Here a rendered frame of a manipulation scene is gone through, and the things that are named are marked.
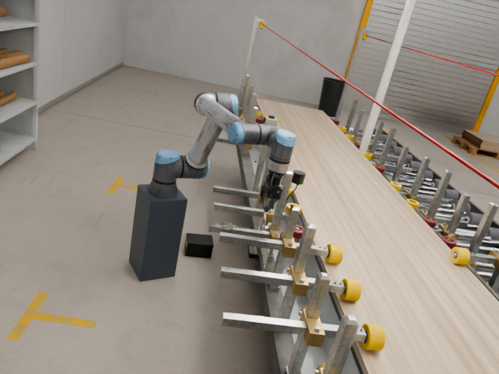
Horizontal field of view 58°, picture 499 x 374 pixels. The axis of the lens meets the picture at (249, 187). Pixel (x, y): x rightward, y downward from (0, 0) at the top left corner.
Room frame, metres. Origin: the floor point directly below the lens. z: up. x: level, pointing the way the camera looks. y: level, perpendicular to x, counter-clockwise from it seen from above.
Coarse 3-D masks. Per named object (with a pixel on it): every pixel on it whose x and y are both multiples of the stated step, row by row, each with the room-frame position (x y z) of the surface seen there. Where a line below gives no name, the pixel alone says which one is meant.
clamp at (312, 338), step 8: (304, 312) 1.20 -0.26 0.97; (304, 320) 1.18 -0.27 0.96; (312, 320) 1.17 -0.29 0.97; (320, 320) 1.18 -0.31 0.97; (312, 328) 1.13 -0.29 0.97; (320, 328) 1.14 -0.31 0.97; (304, 336) 1.14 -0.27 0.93; (312, 336) 1.11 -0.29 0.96; (320, 336) 1.11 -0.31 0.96; (312, 344) 1.11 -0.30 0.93; (320, 344) 1.11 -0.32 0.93
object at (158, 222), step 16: (144, 192) 2.56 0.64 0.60; (144, 208) 2.52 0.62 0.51; (160, 208) 2.50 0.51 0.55; (176, 208) 2.56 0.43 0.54; (144, 224) 2.49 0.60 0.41; (160, 224) 2.50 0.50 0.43; (176, 224) 2.57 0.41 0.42; (144, 240) 2.47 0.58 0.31; (160, 240) 2.51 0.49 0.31; (176, 240) 2.58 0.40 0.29; (144, 256) 2.46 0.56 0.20; (160, 256) 2.52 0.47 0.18; (176, 256) 2.59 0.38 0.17; (144, 272) 2.47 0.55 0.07; (160, 272) 2.54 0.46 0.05
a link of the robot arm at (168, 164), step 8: (160, 152) 2.62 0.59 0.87; (168, 152) 2.64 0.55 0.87; (176, 152) 2.66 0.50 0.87; (160, 160) 2.56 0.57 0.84; (168, 160) 2.56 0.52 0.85; (176, 160) 2.59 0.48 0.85; (160, 168) 2.55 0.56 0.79; (168, 168) 2.56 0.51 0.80; (176, 168) 2.58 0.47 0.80; (160, 176) 2.55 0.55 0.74; (168, 176) 2.56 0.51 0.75; (176, 176) 2.60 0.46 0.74
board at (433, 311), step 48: (336, 144) 3.63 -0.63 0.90; (336, 192) 2.52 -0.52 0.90; (384, 192) 2.72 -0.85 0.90; (336, 240) 1.89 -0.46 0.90; (384, 240) 2.01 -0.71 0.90; (432, 240) 2.14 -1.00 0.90; (384, 288) 1.57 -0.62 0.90; (432, 288) 1.66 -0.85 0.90; (480, 288) 1.75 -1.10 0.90; (432, 336) 1.32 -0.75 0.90; (480, 336) 1.39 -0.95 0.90
